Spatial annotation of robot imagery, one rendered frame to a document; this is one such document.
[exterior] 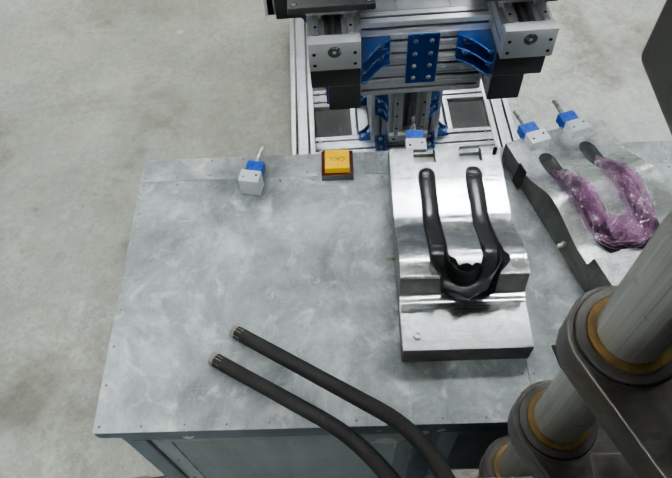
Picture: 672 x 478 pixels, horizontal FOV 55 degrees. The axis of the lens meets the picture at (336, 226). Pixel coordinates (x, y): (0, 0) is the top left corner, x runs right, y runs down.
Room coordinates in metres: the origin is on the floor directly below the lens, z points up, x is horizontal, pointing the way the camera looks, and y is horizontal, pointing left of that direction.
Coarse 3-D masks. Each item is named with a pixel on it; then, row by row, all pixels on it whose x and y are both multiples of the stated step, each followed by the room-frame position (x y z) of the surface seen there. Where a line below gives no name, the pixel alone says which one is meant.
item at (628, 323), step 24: (648, 264) 0.22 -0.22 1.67; (624, 288) 0.22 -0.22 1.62; (648, 288) 0.21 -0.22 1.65; (600, 312) 0.23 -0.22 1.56; (624, 312) 0.21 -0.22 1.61; (648, 312) 0.20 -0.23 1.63; (600, 336) 0.21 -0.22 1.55; (624, 336) 0.20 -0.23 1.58; (648, 336) 0.19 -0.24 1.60; (624, 360) 0.19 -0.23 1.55; (648, 360) 0.19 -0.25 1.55; (552, 384) 0.23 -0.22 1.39; (552, 408) 0.21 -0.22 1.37; (576, 408) 0.19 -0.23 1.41; (552, 432) 0.19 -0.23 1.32; (576, 432) 0.19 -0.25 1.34; (504, 456) 0.22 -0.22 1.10
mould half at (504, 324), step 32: (448, 160) 0.94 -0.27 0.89; (416, 192) 0.86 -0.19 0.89; (448, 192) 0.86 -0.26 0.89; (416, 224) 0.77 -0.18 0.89; (448, 224) 0.77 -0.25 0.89; (512, 224) 0.75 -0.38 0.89; (416, 256) 0.66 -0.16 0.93; (480, 256) 0.65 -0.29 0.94; (512, 256) 0.65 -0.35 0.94; (416, 288) 0.61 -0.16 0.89; (512, 288) 0.60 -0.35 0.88; (416, 320) 0.56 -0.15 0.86; (448, 320) 0.55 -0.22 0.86; (480, 320) 0.55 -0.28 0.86; (512, 320) 0.54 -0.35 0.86; (416, 352) 0.49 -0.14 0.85; (448, 352) 0.49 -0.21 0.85; (480, 352) 0.49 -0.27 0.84; (512, 352) 0.48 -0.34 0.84
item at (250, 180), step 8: (248, 160) 1.03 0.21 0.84; (256, 160) 1.03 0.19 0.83; (248, 168) 1.00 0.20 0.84; (256, 168) 1.00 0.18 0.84; (264, 168) 1.01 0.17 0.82; (240, 176) 0.97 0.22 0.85; (248, 176) 0.97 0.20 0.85; (256, 176) 0.97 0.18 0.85; (240, 184) 0.96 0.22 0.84; (248, 184) 0.95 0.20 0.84; (256, 184) 0.95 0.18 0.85; (248, 192) 0.95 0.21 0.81; (256, 192) 0.95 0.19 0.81
